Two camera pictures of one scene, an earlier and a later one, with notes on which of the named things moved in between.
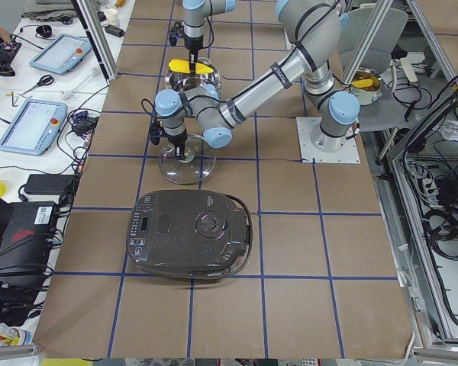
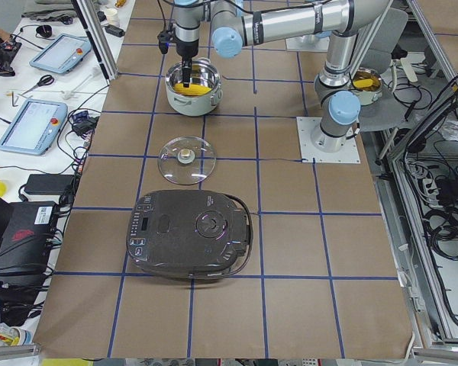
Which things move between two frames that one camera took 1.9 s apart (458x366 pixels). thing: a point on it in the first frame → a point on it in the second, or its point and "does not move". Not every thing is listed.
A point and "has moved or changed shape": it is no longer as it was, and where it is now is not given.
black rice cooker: x=189 y=234 does not move
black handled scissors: x=44 y=80 does not move
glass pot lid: x=197 y=165 does not move
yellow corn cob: x=184 y=66 has moved or changed shape
